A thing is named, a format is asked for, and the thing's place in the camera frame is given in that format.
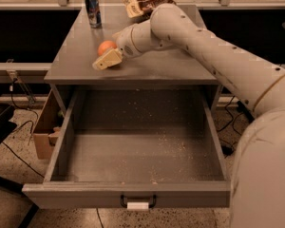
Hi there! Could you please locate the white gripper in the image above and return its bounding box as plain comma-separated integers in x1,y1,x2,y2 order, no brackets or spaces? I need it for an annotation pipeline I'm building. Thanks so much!
92,26,142,70

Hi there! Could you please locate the orange fruit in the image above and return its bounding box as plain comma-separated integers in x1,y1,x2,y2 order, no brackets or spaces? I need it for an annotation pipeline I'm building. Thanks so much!
98,40,117,56

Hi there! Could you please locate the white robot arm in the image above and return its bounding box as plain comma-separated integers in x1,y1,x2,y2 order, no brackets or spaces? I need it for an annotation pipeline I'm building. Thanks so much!
93,4,285,228

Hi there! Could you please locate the open grey top drawer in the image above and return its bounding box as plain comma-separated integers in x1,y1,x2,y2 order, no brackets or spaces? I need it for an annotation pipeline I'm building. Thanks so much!
23,89,230,209

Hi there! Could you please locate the grey cabinet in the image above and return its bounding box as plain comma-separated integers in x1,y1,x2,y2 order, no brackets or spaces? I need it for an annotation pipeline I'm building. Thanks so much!
45,4,222,107

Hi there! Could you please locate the brown snack bag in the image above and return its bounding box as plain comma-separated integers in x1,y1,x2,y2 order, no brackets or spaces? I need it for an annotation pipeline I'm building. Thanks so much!
123,0,175,18

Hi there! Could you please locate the blue drink can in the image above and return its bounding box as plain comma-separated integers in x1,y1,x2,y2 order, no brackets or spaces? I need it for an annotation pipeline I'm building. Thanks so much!
85,0,102,29

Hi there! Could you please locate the cardboard box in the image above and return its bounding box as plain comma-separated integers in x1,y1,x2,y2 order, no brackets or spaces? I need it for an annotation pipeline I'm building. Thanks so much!
32,91,63,160

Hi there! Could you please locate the black chair base left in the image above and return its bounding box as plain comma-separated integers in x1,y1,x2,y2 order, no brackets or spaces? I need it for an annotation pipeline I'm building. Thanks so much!
0,102,40,228

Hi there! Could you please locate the black metal floor stand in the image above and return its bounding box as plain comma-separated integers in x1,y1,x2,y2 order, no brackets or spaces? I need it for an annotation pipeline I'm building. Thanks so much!
237,101,255,124

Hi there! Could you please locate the black floor cable right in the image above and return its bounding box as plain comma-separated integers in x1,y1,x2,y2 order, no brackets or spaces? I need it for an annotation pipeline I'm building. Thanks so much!
216,95,246,157

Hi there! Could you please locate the black floor cable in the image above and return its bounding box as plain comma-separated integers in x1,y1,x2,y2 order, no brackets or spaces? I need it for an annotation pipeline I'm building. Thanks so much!
216,95,246,157
0,79,46,179

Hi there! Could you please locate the black floor cable left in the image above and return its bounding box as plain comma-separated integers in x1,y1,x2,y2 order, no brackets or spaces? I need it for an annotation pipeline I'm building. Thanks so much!
0,79,46,179

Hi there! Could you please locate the black white drawer handle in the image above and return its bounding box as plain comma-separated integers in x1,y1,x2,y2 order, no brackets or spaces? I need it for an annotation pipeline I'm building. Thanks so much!
120,195,157,211

